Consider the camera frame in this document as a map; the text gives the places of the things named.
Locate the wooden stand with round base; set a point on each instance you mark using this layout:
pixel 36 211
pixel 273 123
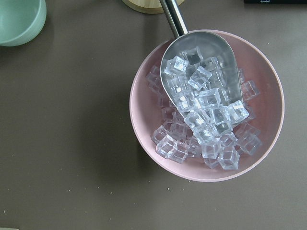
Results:
pixel 146 6

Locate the metal ice scoop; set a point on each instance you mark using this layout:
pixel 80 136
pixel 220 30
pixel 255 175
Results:
pixel 210 44

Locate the clear ice cubes pile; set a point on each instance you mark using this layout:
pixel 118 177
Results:
pixel 203 120

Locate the pink bowl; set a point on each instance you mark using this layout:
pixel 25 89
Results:
pixel 268 107

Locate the green bowl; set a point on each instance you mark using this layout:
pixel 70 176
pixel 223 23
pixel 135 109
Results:
pixel 21 21

